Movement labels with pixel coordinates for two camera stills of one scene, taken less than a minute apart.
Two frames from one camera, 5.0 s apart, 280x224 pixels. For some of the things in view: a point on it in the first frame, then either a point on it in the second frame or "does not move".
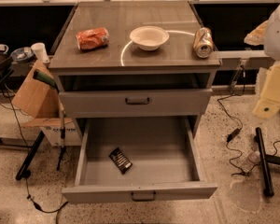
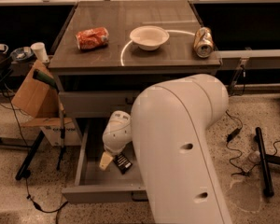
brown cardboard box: [39, 99] does not move
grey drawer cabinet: [135, 59] does not move
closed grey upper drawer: [134, 102] does not move
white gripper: [277, 35] → [116, 139]
